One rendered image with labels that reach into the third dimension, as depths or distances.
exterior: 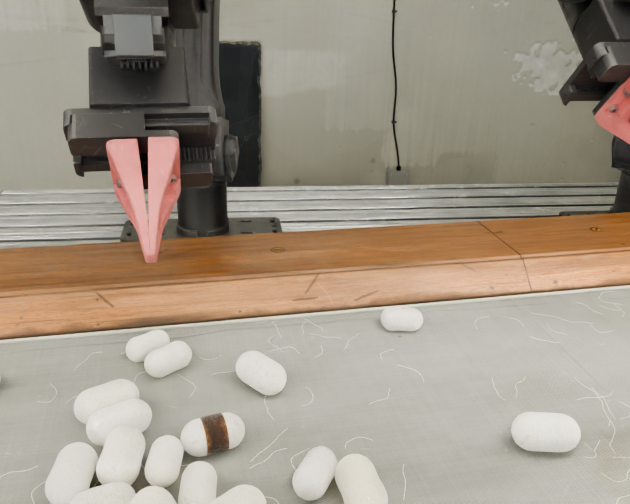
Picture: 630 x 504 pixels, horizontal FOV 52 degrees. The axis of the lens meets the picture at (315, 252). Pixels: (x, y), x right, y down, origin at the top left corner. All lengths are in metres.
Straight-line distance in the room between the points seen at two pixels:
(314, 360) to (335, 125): 2.05
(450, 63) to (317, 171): 0.63
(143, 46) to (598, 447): 0.35
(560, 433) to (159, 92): 0.33
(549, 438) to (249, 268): 0.26
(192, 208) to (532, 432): 0.53
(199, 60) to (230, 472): 0.51
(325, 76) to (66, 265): 1.95
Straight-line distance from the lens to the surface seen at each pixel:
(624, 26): 0.62
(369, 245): 0.58
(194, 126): 0.47
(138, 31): 0.42
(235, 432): 0.37
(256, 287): 0.51
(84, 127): 0.46
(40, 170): 2.55
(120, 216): 0.93
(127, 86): 0.48
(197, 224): 0.81
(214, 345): 0.47
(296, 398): 0.42
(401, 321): 0.49
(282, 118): 2.43
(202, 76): 0.77
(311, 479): 0.34
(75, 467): 0.36
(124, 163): 0.45
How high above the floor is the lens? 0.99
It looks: 24 degrees down
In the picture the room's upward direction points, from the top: 2 degrees clockwise
